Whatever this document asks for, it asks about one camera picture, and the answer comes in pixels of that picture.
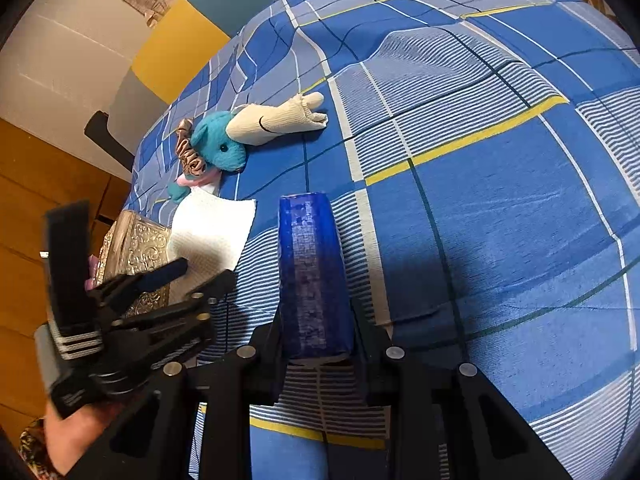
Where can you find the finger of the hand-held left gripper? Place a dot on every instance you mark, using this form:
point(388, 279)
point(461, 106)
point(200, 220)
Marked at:
point(210, 286)
point(160, 275)

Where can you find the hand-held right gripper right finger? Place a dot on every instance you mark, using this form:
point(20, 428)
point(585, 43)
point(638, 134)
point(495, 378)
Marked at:
point(367, 360)

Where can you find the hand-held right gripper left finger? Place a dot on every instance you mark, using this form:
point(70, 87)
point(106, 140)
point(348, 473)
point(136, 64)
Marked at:
point(270, 365)

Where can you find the silver ornate tissue box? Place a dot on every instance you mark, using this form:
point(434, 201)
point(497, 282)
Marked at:
point(140, 245)

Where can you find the white paper towel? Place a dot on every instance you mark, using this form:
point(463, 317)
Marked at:
point(215, 230)

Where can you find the brown satin scrunchie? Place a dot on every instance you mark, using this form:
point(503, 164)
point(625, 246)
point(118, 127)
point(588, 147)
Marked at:
point(190, 157)

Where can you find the teal plush toy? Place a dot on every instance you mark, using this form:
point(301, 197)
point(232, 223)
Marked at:
point(220, 145)

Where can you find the beige knit sock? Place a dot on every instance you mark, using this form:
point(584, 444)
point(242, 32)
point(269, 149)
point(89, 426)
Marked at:
point(280, 120)

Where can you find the person's left forearm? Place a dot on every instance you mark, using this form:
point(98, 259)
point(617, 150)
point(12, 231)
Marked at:
point(65, 440)

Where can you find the wooden wardrobe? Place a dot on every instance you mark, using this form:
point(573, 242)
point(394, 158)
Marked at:
point(30, 210)

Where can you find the blue plaid blanket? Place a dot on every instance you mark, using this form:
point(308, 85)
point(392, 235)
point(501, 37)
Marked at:
point(475, 210)

